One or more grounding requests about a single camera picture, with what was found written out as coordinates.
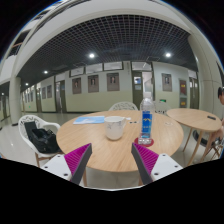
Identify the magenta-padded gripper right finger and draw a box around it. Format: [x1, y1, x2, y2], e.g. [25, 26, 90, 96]
[130, 142, 184, 186]

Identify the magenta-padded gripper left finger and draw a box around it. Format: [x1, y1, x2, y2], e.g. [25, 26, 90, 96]
[41, 142, 94, 186]

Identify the clear blue-labelled water bottle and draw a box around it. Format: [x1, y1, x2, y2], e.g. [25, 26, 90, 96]
[138, 97, 155, 145]

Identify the flat round red coaster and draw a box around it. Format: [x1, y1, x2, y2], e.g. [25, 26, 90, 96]
[133, 136, 155, 148]

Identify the black bag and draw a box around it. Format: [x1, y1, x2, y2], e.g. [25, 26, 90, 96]
[23, 121, 61, 154]

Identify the light blue mouse pad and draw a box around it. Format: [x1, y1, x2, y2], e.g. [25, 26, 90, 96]
[72, 115, 106, 125]

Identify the white cup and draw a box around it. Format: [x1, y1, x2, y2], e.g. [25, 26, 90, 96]
[104, 115, 128, 141]

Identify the round wooden side table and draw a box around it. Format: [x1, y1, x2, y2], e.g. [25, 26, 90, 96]
[165, 107, 224, 167]

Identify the person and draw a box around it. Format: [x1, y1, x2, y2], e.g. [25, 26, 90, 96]
[199, 86, 224, 148]

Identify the round ceiling lights group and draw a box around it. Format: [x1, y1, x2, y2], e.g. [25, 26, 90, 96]
[23, 51, 173, 88]

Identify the framed wall portraits group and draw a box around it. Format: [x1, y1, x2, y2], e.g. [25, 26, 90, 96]
[24, 72, 174, 101]

